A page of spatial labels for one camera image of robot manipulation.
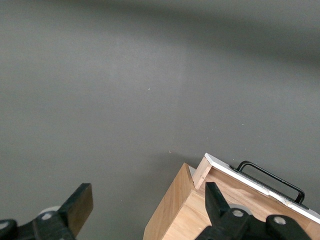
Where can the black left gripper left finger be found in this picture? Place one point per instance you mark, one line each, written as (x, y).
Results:
(62, 222)

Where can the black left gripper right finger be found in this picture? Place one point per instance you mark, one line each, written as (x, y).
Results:
(232, 225)

